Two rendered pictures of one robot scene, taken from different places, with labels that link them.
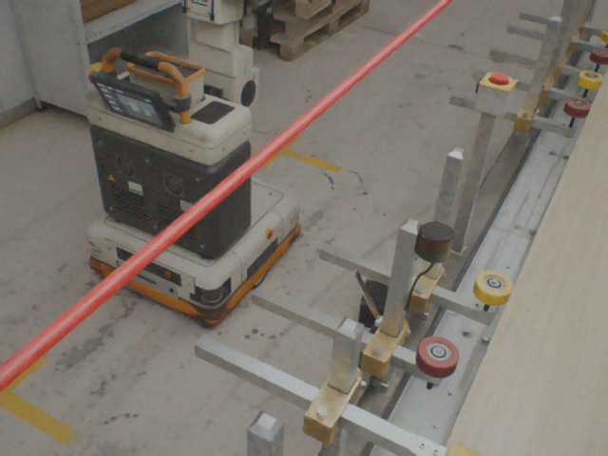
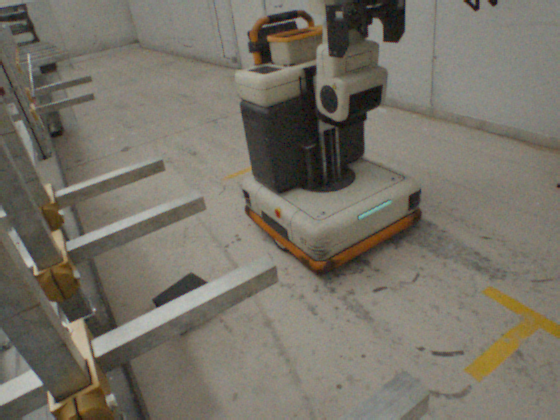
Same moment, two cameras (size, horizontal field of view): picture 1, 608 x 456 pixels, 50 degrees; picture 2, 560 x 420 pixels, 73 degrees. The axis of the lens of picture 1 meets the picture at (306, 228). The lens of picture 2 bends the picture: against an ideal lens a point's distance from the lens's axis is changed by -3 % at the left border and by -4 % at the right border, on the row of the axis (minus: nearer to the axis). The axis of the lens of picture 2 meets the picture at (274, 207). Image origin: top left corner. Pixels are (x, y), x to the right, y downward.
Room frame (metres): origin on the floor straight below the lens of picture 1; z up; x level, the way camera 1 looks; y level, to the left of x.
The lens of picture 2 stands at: (2.84, -1.04, 1.15)
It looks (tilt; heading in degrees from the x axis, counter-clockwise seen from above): 31 degrees down; 126
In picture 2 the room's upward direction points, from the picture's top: 9 degrees counter-clockwise
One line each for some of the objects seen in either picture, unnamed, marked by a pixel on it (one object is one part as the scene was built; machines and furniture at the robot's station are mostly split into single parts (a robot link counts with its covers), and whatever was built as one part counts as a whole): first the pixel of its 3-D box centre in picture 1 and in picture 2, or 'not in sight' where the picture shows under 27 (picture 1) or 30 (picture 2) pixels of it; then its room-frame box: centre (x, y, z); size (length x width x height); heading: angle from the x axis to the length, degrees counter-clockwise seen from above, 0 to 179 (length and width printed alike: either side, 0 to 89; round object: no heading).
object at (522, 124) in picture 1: (526, 117); (45, 208); (2.02, -0.73, 0.80); 0.14 x 0.06 x 0.05; 154
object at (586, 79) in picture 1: (586, 89); not in sight; (2.17, -0.97, 0.85); 0.08 x 0.08 x 0.11
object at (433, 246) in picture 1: (436, 237); not in sight; (0.90, -0.23, 1.14); 0.06 x 0.06 x 0.02
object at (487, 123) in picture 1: (471, 186); (17, 97); (1.38, -0.42, 0.93); 0.05 x 0.05 x 0.45; 64
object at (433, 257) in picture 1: (433, 247); not in sight; (0.90, -0.23, 1.11); 0.06 x 0.06 x 0.02
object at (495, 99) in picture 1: (494, 96); not in sight; (1.38, -0.41, 1.18); 0.07 x 0.07 x 0.08; 64
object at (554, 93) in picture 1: (528, 87); (85, 248); (2.25, -0.79, 0.81); 0.43 x 0.03 x 0.04; 64
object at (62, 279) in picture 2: (542, 88); (55, 265); (2.25, -0.84, 0.81); 0.14 x 0.06 x 0.05; 154
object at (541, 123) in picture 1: (510, 115); (69, 197); (2.03, -0.68, 0.80); 0.43 x 0.03 x 0.04; 64
